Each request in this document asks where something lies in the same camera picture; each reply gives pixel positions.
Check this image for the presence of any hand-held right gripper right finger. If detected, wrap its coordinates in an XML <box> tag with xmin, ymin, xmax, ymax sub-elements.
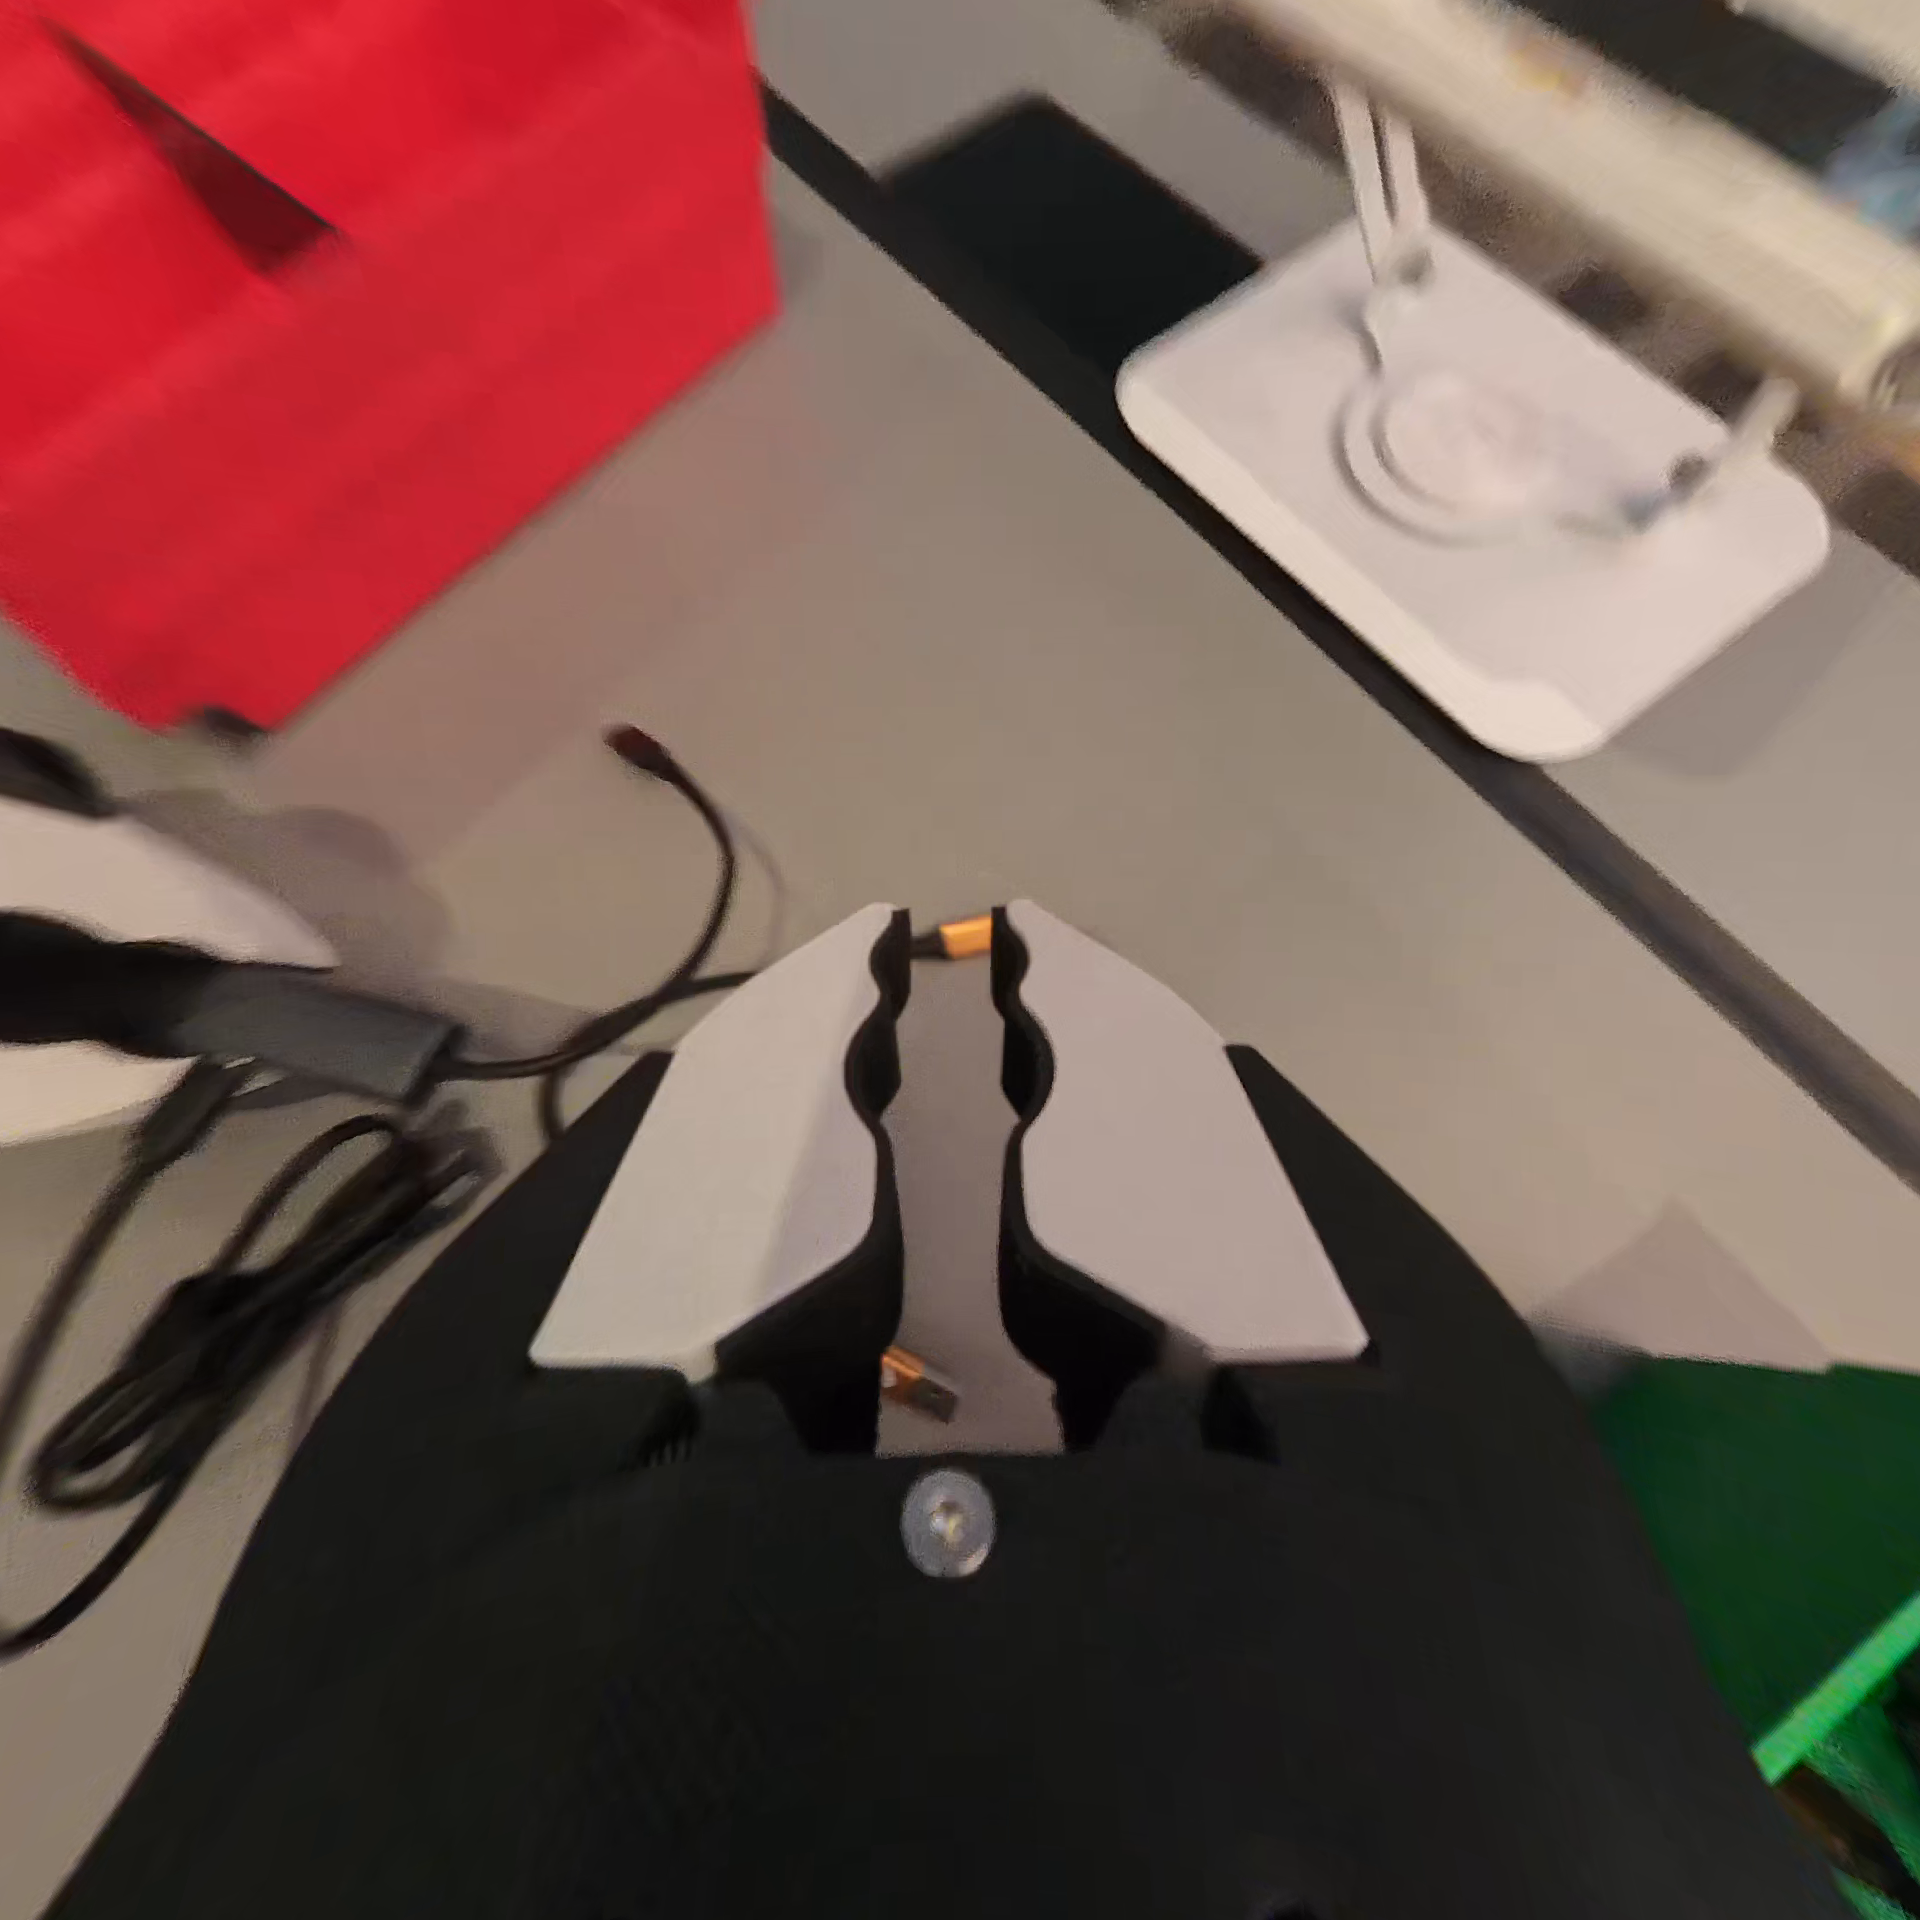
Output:
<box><xmin>990</xmin><ymin>897</ymin><xmax>1372</xmax><ymax>1454</ymax></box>

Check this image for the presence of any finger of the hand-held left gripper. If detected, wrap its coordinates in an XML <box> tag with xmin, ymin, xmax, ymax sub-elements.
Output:
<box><xmin>0</xmin><ymin>984</ymin><xmax>209</xmax><ymax>1153</ymax></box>
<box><xmin>0</xmin><ymin>802</ymin><xmax>340</xmax><ymax>990</ymax></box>

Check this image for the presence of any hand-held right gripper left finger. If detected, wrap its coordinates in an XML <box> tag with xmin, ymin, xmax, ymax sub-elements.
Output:
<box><xmin>529</xmin><ymin>900</ymin><xmax>915</xmax><ymax>1454</ymax></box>

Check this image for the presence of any black usb-c cable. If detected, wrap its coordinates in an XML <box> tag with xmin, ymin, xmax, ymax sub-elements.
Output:
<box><xmin>0</xmin><ymin>1057</ymin><xmax>505</xmax><ymax>1659</ymax></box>

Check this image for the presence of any red plastic bin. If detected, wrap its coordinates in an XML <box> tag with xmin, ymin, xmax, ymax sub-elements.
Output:
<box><xmin>0</xmin><ymin>0</ymin><xmax>784</xmax><ymax>737</ymax></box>

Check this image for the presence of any green plastic bin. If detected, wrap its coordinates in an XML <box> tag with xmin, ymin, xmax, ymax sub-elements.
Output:
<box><xmin>1591</xmin><ymin>1358</ymin><xmax>1920</xmax><ymax>1920</ymax></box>

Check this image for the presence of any black hub cable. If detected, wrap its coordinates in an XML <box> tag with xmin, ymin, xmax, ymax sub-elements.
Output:
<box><xmin>442</xmin><ymin>724</ymin><xmax>759</xmax><ymax>1144</ymax></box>

